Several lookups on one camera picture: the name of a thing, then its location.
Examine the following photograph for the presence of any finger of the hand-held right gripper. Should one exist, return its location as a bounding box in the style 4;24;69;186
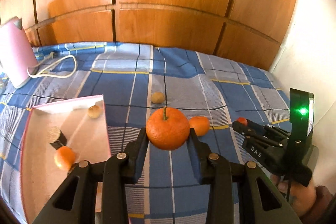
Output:
246;119;290;139
233;121;288;147

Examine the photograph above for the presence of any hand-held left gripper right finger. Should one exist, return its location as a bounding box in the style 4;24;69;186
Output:
188;128;302;224

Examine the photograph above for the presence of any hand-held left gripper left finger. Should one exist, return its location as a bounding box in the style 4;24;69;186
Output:
33;127;150;224

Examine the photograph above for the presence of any orange mandarin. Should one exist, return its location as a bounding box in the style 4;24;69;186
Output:
146;107;190;151
189;116;210;137
54;146;76;171

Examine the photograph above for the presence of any pink shallow box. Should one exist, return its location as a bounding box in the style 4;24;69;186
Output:
20;94;112;223

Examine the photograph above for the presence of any small tan round fruit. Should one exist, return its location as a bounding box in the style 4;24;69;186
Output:
87;105;102;119
151;92;165;104

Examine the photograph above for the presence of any dark-skinned sugarcane piece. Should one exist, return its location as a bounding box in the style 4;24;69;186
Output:
48;127;68;150

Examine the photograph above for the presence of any person's right forearm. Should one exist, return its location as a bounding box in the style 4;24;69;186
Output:
314;185;335;217

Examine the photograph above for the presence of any person's right hand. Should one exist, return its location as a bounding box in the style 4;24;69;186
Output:
270;173;319;218

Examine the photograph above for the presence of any blue plaid bedsheet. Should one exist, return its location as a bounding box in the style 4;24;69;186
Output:
0;42;315;224

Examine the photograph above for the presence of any pink electric kettle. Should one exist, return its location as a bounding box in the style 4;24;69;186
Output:
0;17;39;89

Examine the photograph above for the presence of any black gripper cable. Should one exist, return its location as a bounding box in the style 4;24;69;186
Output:
286;174;293;204

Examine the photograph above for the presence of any white kettle power cord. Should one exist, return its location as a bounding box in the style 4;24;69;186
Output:
27;51;77;80

